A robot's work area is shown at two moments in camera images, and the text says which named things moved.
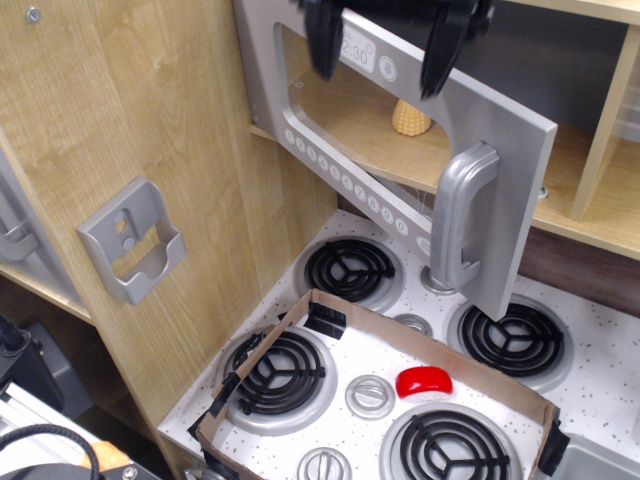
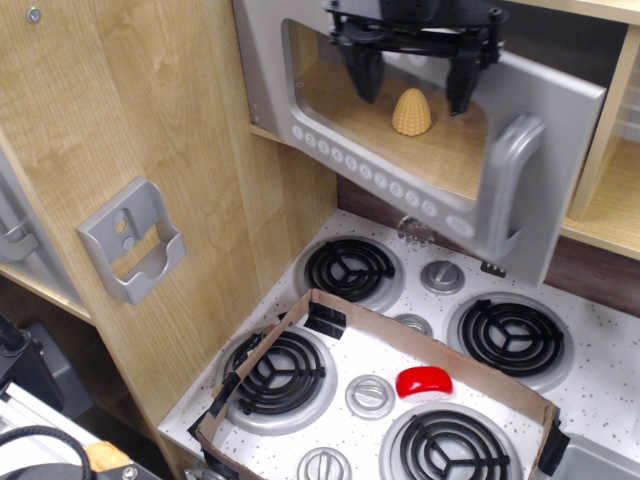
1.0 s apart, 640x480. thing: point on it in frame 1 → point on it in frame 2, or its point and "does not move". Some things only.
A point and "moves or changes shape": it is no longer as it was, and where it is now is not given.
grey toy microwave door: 472,235 moves or changes shape
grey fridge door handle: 16,244 does not move
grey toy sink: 585,459 does not move
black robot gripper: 325,21 → 442,27
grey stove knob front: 325,463 does not move
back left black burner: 348,269 does not move
